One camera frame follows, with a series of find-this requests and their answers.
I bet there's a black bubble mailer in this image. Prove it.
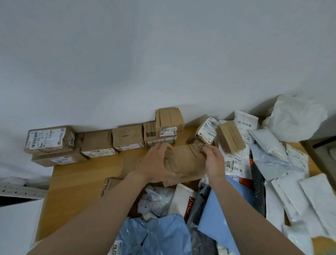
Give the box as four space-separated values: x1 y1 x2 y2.
251 163 267 219

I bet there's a large white plastic bag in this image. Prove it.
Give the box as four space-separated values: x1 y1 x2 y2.
262 94 329 143

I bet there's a blue plastic mailer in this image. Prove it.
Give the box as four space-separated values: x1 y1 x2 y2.
114 214 192 255

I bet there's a tall brown box double label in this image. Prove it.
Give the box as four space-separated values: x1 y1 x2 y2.
81 130 119 159

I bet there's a person's right forearm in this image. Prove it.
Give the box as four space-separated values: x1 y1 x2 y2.
209 176 306 255

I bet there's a white metal shelf rack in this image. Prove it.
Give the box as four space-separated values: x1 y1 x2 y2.
0 177 49 255

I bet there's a person's right hand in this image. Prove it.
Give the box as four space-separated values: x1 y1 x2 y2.
201 145 226 184

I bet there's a wooden table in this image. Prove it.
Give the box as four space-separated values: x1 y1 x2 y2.
35 126 336 255

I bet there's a brown cardboard box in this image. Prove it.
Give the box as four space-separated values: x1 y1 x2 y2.
300 139 336 179

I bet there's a smooth light blue mailer package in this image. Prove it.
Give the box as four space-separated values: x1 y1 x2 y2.
197 176 257 255

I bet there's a wooden desk with black legs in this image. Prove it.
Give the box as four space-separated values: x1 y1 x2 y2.
313 135 336 149

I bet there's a stack of cardboard boxes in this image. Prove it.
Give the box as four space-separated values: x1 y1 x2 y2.
99 108 246 198

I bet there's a person's left forearm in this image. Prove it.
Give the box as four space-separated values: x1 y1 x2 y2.
26 171 153 255

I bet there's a person's left hand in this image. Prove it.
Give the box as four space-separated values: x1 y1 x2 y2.
135 142 177 183

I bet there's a pile of white mailers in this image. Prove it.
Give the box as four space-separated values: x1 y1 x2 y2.
136 110 310 255

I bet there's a brown box large label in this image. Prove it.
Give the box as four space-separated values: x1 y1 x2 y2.
24 126 76 156

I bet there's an INS BAHA cardboard box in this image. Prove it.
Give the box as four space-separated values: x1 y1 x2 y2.
31 148 89 168

